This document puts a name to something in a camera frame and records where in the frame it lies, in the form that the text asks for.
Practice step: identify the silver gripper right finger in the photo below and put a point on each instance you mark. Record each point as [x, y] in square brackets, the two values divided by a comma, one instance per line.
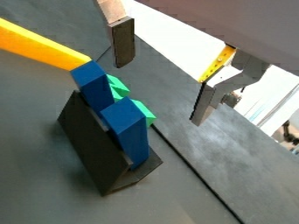
[252, 69]

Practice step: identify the green stepped block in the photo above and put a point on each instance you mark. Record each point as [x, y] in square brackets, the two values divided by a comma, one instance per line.
[121, 91]

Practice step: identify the yellow long bar block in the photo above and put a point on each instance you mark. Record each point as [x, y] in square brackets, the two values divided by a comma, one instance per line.
[34, 46]

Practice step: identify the black slotted holder fixture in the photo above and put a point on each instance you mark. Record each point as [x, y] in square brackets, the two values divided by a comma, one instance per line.
[106, 162]

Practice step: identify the blue U-shaped block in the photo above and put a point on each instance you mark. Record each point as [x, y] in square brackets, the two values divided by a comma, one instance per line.
[122, 115]

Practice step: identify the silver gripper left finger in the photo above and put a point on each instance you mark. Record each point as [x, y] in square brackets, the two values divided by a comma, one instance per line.
[121, 26]

